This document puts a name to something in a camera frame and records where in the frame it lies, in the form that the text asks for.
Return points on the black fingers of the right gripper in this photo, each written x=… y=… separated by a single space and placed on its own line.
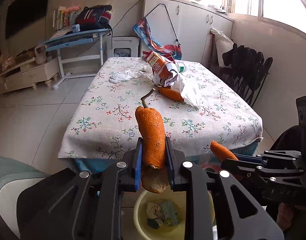
x=274 y=176

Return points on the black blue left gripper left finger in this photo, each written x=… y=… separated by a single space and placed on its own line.
x=79 y=206

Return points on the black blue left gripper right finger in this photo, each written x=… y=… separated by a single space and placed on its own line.
x=217 y=199

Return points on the orange peel piece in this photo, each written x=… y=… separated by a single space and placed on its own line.
x=221 y=152
x=171 y=94

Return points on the orange peel with stem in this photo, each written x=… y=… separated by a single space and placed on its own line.
x=153 y=144

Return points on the large white paper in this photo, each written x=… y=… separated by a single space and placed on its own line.
x=186 y=86

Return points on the white plastic bag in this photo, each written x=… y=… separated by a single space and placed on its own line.
x=126 y=75

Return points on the yellow trash bin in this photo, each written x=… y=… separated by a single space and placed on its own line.
x=160 y=216

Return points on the teal white sofa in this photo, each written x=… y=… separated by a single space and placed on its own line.
x=15 y=177

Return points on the floral tablecloth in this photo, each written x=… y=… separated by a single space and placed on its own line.
x=122 y=103

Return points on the black folding chairs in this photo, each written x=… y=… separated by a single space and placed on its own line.
x=247 y=70

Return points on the white TV cabinet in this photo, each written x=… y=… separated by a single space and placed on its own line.
x=28 y=74

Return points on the orange snack bag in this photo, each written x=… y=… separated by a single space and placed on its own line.
x=164 y=71

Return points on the pink kettlebell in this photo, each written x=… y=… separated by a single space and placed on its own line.
x=40 y=54

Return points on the white plastic stool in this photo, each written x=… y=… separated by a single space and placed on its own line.
x=124 y=46

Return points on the blue study desk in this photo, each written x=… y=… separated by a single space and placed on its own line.
x=73 y=40

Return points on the white cupboard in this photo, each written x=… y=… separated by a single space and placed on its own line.
x=189 y=24

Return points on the row of books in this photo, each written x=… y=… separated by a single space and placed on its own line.
x=64 y=17

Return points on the dark backpack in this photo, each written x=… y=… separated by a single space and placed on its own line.
x=96 y=17

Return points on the black television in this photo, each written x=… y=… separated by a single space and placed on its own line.
x=21 y=13

